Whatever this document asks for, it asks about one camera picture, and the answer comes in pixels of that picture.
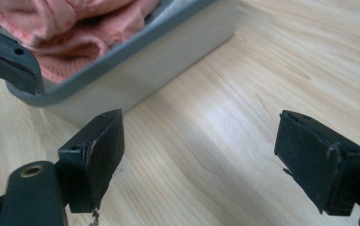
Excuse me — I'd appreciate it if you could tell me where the pink ski glove printed back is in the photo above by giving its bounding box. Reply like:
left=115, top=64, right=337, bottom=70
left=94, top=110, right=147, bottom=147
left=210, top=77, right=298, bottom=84
left=21, top=29, right=114, bottom=85

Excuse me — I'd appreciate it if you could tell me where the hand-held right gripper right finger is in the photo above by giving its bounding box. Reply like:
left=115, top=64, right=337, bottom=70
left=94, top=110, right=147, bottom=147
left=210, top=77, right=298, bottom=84
left=273, top=109, right=360, bottom=218

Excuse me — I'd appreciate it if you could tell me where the pink ski glove grey palm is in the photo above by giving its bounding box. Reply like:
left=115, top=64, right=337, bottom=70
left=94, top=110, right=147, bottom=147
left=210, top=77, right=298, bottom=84
left=0, top=0, right=161, bottom=49

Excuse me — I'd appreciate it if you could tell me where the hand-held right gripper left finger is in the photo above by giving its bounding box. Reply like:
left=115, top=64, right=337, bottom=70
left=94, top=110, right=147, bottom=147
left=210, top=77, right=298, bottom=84
left=57, top=108, right=126, bottom=215

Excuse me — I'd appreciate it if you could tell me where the grey plastic storage bin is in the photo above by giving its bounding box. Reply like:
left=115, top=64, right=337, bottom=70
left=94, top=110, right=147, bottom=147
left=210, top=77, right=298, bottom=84
left=0, top=0, right=240, bottom=127

